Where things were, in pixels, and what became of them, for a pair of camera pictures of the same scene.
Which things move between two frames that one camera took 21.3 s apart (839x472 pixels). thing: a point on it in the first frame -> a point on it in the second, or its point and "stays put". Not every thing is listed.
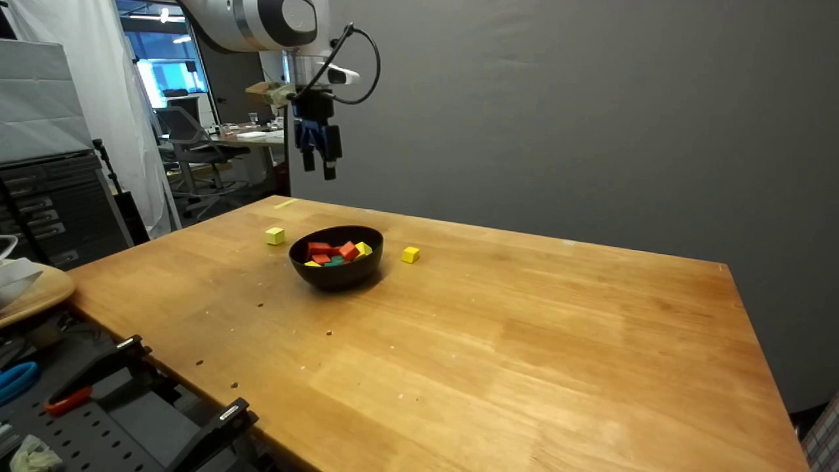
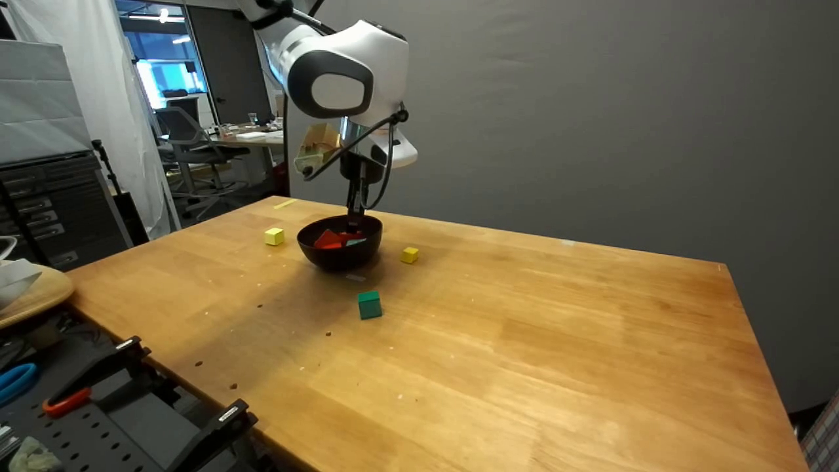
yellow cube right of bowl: [411, 255] stays put
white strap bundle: [17, 273] stays put
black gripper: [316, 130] -> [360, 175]
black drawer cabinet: [58, 211] stays put
